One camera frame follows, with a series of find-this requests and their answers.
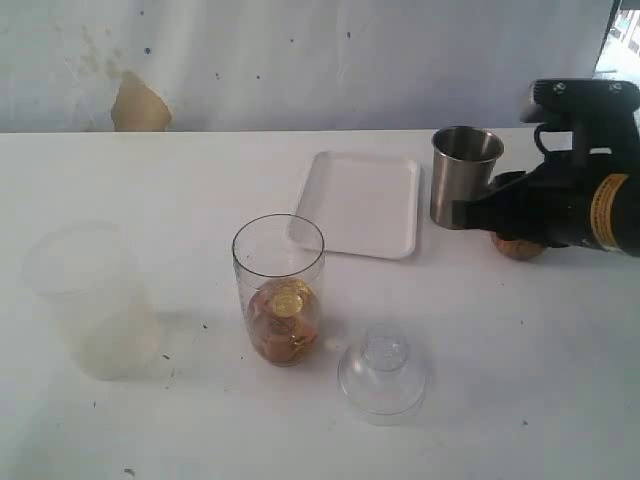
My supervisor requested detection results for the clear shaker body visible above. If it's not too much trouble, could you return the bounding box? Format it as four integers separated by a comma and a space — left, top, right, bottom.
231, 213, 325, 367

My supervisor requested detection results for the translucent plastic cup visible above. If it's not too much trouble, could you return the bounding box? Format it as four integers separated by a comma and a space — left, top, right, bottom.
23, 222, 162, 381

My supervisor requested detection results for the gold coin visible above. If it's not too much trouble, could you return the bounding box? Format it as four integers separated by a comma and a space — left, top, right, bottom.
271, 289, 305, 318

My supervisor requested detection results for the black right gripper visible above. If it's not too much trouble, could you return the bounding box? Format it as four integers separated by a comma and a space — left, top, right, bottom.
462, 79, 639, 248

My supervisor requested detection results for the clear shaker dome lid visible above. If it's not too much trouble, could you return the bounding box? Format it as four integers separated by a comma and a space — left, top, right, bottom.
337, 323, 429, 426

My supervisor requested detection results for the stainless steel cup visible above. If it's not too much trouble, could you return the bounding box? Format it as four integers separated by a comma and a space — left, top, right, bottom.
430, 126, 504, 230

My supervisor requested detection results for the brown wooden cup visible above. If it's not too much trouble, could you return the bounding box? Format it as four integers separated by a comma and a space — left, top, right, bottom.
490, 232, 546, 261

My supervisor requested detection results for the white square tray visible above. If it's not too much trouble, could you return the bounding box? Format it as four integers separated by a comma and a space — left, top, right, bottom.
295, 151, 421, 260

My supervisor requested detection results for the dark window frame post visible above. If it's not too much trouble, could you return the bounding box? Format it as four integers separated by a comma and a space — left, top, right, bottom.
592, 0, 622, 78

